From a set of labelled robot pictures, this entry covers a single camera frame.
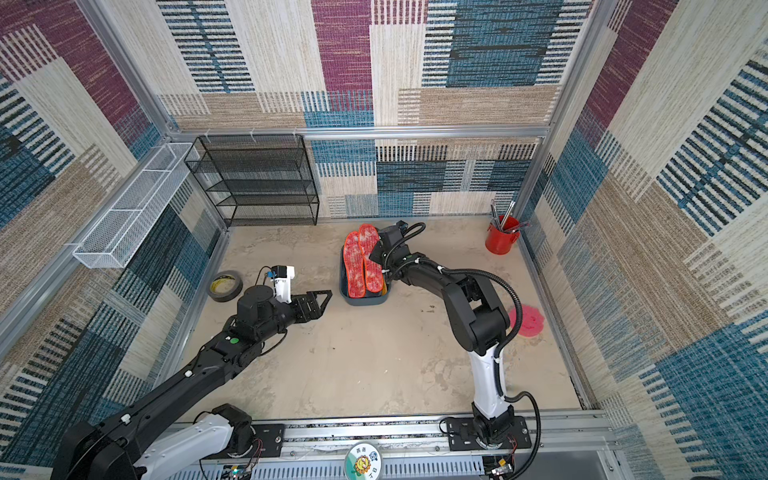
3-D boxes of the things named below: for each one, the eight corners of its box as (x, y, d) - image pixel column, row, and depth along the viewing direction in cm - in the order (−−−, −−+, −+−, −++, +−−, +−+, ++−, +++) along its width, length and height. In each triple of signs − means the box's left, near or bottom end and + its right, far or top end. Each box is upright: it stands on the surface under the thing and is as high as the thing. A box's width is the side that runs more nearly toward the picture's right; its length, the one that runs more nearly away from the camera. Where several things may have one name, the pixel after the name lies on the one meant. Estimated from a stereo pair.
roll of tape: (206, 301, 101) (202, 297, 99) (217, 275, 108) (214, 270, 106) (237, 301, 101) (233, 297, 99) (246, 275, 108) (243, 270, 106)
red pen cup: (489, 256, 110) (498, 234, 101) (484, 237, 116) (492, 215, 107) (512, 256, 110) (523, 234, 101) (506, 237, 116) (516, 214, 107)
